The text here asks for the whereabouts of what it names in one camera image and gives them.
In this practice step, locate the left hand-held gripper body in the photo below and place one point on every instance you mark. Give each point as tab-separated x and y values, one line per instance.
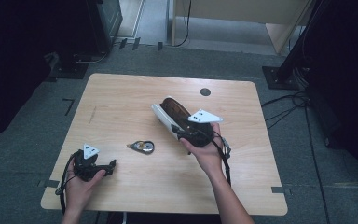
84	165

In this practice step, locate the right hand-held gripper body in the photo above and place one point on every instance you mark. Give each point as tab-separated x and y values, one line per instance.
202	133

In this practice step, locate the grey correction tape dispenser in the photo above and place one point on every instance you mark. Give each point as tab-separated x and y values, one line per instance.
143	147

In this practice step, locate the person's right hand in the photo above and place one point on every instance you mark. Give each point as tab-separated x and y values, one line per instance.
209	158

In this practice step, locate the person's left hand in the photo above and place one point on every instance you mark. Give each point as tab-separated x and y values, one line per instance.
77	193

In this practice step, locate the round dark table grommet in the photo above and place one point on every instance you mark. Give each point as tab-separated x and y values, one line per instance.
205	91

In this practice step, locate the grey tape strip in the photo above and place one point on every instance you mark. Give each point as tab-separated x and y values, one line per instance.
278	189
46	183

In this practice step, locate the black metal stand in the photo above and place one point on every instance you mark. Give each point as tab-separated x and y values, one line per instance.
286	68

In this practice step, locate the light wooden desk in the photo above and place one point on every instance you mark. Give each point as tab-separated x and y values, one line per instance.
239	12

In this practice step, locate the dark curtain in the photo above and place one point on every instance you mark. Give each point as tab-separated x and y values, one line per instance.
348	77
18	62

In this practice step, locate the black cabinet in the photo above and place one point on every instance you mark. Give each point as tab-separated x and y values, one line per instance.
104	21

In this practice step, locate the black stand base plate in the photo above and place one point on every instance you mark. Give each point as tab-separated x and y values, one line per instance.
70	70

